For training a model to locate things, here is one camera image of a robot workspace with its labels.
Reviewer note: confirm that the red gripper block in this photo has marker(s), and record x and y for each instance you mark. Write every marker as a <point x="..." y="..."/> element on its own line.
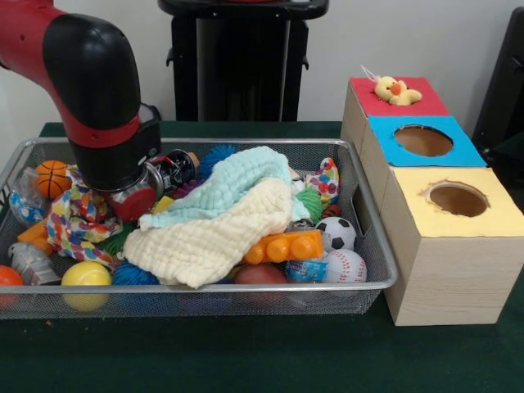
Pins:
<point x="135" y="204"/>

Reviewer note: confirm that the large colourful dotted cloth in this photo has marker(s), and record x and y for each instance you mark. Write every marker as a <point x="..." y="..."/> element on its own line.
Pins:
<point x="78" y="217"/>

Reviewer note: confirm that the cream yellow cloth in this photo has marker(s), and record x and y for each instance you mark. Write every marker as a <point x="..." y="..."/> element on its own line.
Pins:
<point x="204" y="241"/>

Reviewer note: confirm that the mint green cloth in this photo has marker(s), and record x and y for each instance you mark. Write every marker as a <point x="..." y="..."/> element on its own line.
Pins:
<point x="229" y="184"/>

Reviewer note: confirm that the yellow toy duck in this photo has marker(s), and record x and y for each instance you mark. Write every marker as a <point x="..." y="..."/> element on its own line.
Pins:
<point x="395" y="91"/>

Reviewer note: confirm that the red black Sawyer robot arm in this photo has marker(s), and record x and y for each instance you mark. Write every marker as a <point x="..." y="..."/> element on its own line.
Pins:
<point x="90" y="82"/>

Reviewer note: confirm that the clear mesh bin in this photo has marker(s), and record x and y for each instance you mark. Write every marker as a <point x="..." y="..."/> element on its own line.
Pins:
<point x="364" y="213"/>

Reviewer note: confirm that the wooden box with three holes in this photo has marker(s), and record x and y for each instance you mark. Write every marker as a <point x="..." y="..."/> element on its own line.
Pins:
<point x="450" y="278"/>

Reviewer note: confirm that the orange toy basketball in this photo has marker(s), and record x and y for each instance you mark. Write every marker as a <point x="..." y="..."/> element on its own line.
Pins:
<point x="52" y="178"/>

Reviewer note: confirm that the yellow ball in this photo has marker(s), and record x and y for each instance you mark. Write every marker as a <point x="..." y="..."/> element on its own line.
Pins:
<point x="86" y="278"/>

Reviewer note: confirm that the brown toy football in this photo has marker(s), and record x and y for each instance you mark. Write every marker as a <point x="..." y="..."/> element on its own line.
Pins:
<point x="260" y="274"/>

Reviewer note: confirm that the orange studded toy block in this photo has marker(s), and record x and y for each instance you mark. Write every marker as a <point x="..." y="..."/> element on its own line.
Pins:
<point x="282" y="245"/>

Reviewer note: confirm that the dark green table cloth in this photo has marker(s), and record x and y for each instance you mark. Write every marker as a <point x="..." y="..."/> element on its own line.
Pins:
<point x="511" y="163"/>
<point x="245" y="356"/>

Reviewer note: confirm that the twisted colourful dotted cloth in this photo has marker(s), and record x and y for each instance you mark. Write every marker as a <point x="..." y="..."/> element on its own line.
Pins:
<point x="327" y="180"/>

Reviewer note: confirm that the black white soccer ball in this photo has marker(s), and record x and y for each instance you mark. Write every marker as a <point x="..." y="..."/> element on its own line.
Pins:
<point x="336" y="233"/>

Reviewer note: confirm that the white baseball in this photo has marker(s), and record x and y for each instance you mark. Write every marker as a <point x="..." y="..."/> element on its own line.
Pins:
<point x="346" y="266"/>

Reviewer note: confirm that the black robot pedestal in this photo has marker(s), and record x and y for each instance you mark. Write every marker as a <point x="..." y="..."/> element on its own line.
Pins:
<point x="245" y="61"/>

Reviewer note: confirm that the black frame stand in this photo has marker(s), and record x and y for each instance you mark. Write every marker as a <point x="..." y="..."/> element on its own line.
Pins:
<point x="507" y="82"/>

